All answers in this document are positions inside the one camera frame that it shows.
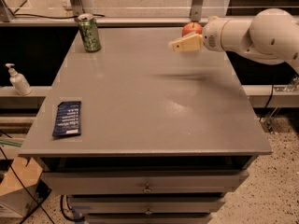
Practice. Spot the bottom grey drawer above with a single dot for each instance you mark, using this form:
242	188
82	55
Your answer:
149	219

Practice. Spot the red apple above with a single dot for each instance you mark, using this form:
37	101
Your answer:
192	27

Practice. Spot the grey drawer cabinet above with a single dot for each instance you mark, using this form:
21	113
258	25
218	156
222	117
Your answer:
147	108

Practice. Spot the green soda can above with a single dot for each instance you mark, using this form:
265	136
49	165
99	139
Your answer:
89	32

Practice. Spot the left metal post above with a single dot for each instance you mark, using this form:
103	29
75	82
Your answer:
75	0

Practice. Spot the middle grey drawer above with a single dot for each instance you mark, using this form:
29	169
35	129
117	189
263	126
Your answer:
147	204

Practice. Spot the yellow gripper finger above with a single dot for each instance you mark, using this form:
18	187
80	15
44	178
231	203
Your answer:
189	42

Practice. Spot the blue snack packet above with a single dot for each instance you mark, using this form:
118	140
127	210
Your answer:
67	121

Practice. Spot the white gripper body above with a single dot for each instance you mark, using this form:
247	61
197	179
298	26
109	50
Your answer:
212	34

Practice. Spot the cardboard box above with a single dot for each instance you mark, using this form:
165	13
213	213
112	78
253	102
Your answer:
17	191

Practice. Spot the grey drawer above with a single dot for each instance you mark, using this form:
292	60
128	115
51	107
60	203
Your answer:
96	183
147	204
149	219

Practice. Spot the white pump bottle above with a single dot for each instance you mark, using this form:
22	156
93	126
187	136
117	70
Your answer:
18	80

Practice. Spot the right metal post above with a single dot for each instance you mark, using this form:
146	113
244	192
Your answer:
196	10

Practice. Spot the top grey drawer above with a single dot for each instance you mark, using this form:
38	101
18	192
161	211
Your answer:
96	183

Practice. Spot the metal post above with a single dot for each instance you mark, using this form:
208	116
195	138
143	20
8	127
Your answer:
75	0
196	10

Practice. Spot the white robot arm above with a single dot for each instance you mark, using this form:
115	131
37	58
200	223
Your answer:
271	37

